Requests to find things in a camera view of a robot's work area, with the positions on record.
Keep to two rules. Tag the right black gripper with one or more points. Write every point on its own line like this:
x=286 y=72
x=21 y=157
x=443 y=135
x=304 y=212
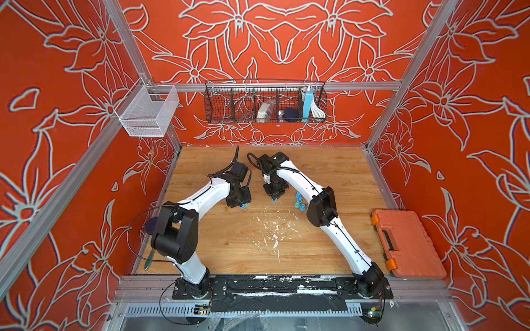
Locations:
x=275 y=194

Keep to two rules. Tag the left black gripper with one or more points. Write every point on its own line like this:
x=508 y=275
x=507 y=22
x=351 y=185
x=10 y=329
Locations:
x=247 y=198

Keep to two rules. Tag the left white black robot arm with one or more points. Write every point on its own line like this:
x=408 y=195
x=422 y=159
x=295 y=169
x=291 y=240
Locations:
x=175 y=235

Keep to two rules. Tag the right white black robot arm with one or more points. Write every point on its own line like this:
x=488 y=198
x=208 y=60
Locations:
x=280 y=173

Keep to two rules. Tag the dark blue ball in basket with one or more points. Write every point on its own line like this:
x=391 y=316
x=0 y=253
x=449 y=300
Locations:
x=290 y=115

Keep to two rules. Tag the silver pouch in basket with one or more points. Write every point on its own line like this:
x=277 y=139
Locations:
x=265 y=112

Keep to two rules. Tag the light blue box in basket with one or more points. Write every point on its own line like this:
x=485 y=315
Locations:
x=307 y=94

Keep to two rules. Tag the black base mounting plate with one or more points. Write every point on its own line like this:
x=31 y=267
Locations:
x=242 y=293

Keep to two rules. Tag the orange plastic tool case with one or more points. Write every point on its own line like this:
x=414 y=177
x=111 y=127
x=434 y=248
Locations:
x=409 y=251

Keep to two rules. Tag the black wire wall basket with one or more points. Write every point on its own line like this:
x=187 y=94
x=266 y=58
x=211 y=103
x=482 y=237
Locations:
x=238 y=101

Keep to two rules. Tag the clear plastic wall bin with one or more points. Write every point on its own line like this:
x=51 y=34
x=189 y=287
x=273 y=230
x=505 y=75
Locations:
x=144 y=113

